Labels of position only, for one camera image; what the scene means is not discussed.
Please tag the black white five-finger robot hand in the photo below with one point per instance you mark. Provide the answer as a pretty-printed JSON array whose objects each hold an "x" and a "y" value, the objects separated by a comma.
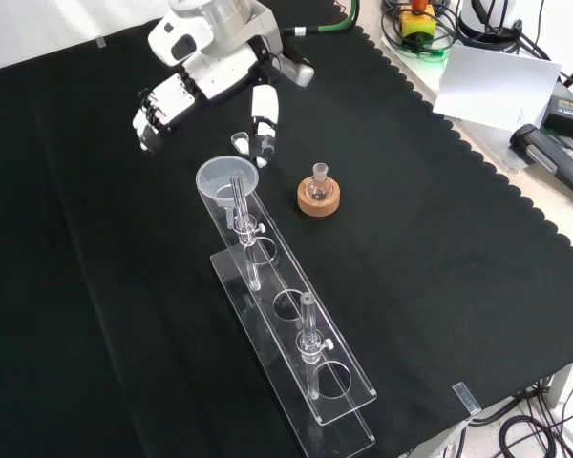
[{"x": 224, "y": 74}]

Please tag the translucent plastic funnel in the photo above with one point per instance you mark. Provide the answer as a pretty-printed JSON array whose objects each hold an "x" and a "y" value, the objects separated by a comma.
[{"x": 215, "y": 183}]

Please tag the glass weighing funnel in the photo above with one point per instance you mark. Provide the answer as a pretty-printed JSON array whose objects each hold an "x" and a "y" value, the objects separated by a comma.
[{"x": 239, "y": 141}]

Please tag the clear acrylic funnel stand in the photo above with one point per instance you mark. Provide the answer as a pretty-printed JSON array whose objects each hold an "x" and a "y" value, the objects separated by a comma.
[{"x": 291, "y": 329}]

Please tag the clear cloth clip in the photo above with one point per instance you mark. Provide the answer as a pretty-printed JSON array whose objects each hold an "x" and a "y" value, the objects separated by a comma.
[
  {"x": 466, "y": 397},
  {"x": 102, "y": 42}
]

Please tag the small round-bottom glass flask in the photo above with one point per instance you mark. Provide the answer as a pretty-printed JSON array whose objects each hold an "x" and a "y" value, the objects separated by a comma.
[{"x": 317, "y": 188}]

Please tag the yellow stop button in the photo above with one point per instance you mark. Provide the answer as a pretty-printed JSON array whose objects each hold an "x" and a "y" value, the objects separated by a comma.
[{"x": 416, "y": 24}]

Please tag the black bench cloth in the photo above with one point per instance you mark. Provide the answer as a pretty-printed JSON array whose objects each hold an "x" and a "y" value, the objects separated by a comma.
[{"x": 100, "y": 238}]

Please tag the pale board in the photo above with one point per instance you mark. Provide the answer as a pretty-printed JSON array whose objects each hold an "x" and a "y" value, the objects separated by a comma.
[{"x": 496, "y": 86}]

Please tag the black grey handheld device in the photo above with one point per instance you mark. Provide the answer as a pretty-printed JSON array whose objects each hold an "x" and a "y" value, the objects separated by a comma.
[{"x": 549, "y": 157}]

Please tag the black power adapter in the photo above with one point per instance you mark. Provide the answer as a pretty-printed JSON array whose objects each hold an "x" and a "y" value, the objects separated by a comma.
[{"x": 570, "y": 112}]

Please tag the grey bench leg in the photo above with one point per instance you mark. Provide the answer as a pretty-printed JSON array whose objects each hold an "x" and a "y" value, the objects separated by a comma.
[{"x": 566, "y": 386}]

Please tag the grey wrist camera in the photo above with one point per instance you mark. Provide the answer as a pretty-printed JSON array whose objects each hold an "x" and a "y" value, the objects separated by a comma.
[{"x": 300, "y": 71}]

